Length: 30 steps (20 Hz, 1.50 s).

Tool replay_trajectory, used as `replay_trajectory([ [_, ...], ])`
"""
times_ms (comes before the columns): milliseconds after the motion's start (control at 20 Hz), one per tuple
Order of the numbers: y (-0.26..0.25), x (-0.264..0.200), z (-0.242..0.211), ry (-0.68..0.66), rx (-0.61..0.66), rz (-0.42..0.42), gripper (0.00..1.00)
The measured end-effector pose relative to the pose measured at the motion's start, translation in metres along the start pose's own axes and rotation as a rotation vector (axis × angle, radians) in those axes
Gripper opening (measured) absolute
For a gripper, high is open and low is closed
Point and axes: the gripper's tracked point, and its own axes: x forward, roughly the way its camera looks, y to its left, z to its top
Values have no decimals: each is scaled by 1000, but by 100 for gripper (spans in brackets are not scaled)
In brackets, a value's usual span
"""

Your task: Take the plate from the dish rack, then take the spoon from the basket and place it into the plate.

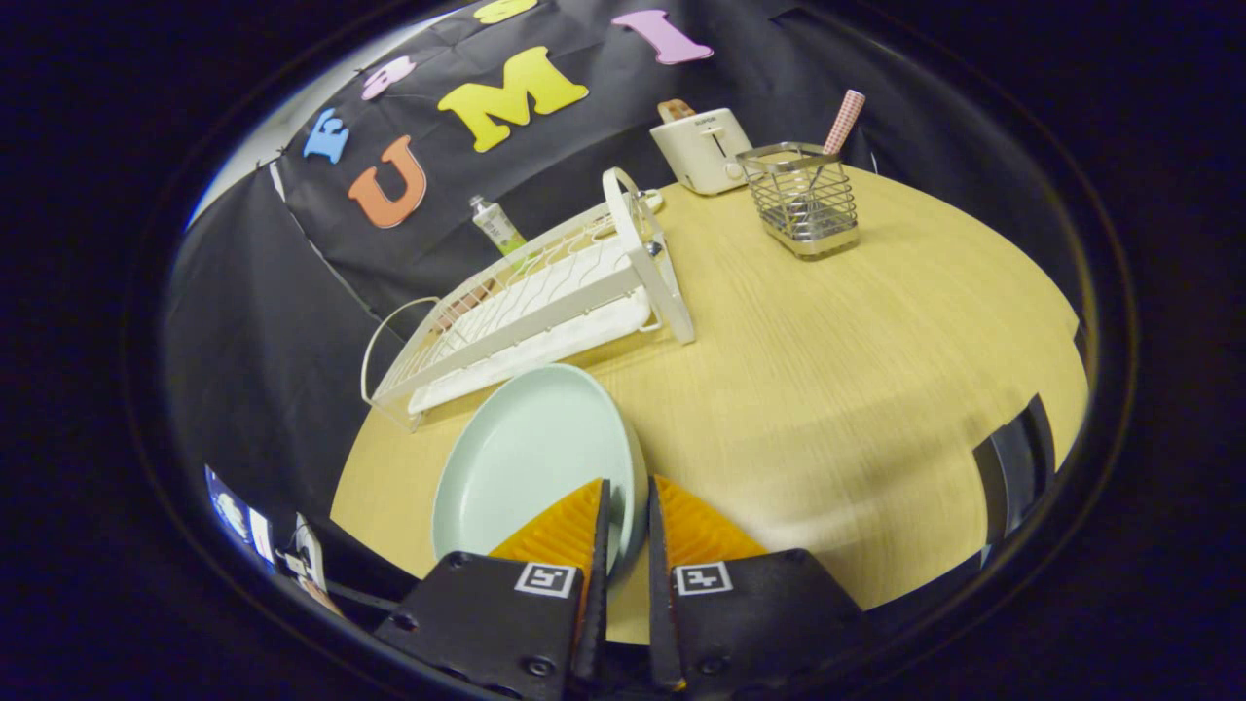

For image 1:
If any white object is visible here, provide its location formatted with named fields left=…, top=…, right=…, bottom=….
left=282, top=514, right=342, bottom=614

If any white wire dish rack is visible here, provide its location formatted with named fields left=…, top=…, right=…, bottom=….
left=360, top=167, right=697, bottom=429

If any pink handled spoon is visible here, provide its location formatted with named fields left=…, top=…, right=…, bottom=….
left=803, top=90, right=866, bottom=210

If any green clear bottle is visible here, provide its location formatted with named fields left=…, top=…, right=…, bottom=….
left=469, top=195, right=529, bottom=259

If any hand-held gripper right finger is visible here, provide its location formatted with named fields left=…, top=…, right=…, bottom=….
left=647, top=475, right=867, bottom=694

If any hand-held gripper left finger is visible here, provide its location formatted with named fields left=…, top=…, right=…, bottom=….
left=375, top=477, right=612, bottom=700

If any white toaster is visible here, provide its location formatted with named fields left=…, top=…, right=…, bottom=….
left=649, top=107, right=755, bottom=196

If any black backdrop cloth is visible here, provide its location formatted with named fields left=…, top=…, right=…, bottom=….
left=164, top=0, right=1091, bottom=507

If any light green plate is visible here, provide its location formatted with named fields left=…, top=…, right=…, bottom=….
left=431, top=363, right=650, bottom=585

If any black glossy object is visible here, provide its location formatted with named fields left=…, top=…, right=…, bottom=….
left=973, top=394, right=1057, bottom=566

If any blue lit screen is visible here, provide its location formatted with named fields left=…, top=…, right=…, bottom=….
left=204, top=465, right=275, bottom=566

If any metal wire basket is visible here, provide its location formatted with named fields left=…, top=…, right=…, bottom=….
left=735, top=142, right=861, bottom=259

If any pink plate with food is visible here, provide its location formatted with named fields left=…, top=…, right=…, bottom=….
left=435, top=280, right=499, bottom=332

